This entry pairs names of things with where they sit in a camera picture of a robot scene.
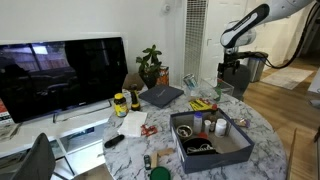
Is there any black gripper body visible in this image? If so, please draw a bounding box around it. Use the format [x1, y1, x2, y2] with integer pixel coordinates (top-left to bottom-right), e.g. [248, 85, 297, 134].
[217, 49, 242, 70]

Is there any green bottle red cap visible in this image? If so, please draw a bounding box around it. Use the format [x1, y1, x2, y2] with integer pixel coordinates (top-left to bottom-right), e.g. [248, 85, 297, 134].
[213, 78, 223, 102]

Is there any brown bottle red cap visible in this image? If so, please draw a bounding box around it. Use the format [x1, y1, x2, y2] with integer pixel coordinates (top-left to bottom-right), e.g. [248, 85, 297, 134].
[209, 103, 219, 124]

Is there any white bottle blue cap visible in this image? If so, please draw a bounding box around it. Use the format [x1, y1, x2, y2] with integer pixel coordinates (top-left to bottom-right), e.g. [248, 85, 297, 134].
[193, 111, 204, 135]

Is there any small white bottle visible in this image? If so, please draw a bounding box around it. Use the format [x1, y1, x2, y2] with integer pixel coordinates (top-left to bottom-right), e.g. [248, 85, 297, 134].
[203, 119, 212, 135]

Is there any navy blue cardboard box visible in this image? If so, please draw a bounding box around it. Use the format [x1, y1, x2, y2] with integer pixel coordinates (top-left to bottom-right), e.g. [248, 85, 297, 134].
[169, 108, 256, 175]

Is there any dark bottle yellow label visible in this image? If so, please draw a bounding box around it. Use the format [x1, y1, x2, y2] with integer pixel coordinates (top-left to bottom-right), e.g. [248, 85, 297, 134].
[129, 83, 142, 112]

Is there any yellow vitamin bottle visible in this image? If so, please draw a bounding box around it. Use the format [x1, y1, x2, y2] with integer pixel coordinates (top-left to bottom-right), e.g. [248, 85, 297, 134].
[113, 92, 129, 118]

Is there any clear plastic container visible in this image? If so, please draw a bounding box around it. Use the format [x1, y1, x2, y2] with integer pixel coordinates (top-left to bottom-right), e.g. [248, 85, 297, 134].
[198, 77, 235, 104]

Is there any steel trash can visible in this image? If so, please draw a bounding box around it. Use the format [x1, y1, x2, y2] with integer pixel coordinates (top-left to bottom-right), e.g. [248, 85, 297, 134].
[246, 51, 270, 83]

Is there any silver drink can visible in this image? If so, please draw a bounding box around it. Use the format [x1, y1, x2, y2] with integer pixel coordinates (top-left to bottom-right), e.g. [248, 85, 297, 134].
[182, 73, 200, 90]

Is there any clear plastic cup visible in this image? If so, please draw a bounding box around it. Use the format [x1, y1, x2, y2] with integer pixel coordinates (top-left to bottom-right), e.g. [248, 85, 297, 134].
[185, 81, 202, 98]

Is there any yellow packet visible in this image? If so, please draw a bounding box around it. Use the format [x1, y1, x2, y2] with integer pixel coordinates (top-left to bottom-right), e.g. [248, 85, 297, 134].
[189, 98, 214, 112]

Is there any white door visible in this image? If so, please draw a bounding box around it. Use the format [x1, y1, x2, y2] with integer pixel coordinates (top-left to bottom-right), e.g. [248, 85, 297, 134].
[199, 0, 249, 81]

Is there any light floor rug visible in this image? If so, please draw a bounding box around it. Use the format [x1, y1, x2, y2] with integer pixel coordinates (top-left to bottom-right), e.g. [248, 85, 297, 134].
[259, 66, 315, 91]

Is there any snack packet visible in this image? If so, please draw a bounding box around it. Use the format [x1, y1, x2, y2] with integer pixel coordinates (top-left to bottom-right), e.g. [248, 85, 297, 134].
[233, 117, 251, 129]

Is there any white jar white lid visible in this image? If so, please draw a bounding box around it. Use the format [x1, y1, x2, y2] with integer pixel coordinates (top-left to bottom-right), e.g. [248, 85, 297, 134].
[214, 118, 228, 138]

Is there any round metal bowl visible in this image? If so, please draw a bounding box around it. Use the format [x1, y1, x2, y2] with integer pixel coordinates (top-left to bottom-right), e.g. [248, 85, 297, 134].
[175, 124, 194, 139]

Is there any black plant pot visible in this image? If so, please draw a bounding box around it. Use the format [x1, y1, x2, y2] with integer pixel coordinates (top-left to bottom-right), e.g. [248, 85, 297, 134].
[139, 71, 161, 90]

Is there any green houseplant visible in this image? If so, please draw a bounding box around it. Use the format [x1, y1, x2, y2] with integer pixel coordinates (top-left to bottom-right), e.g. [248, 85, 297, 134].
[135, 44, 164, 76]

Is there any brown paper bag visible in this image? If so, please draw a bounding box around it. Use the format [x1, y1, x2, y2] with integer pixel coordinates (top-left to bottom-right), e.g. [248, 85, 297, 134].
[122, 72, 146, 92]

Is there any red candy wrapper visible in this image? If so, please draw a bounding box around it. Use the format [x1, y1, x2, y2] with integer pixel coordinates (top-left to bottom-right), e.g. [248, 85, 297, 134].
[140, 124, 159, 138]

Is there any white paper napkin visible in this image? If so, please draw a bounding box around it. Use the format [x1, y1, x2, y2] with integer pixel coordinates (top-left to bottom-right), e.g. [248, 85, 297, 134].
[117, 110, 148, 138]

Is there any wooden block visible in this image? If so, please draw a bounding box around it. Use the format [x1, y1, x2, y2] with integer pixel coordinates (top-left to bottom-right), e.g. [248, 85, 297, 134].
[150, 147, 176, 169]

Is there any small dark toy car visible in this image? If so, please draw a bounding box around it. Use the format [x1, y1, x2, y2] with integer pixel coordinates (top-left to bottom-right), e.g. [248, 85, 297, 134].
[143, 154, 153, 171]

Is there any green round lid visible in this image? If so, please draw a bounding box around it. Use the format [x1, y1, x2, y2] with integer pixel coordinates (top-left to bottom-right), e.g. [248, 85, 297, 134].
[149, 166, 172, 180]

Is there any black remote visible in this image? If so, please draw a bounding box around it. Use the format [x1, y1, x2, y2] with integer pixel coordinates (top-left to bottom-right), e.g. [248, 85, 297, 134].
[103, 133, 126, 149]

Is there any black flat screen television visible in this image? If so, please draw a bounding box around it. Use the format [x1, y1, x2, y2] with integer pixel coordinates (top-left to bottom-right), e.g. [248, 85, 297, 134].
[0, 36, 129, 124]

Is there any white television stand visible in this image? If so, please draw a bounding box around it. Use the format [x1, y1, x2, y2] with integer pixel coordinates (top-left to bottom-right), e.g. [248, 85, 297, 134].
[0, 99, 118, 179]

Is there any white wall heater grille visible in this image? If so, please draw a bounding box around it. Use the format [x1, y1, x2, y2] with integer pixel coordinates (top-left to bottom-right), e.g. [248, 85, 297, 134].
[183, 0, 209, 81]

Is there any white wall thermostat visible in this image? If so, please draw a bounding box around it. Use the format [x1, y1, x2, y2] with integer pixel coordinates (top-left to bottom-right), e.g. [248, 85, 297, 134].
[161, 2, 172, 15]

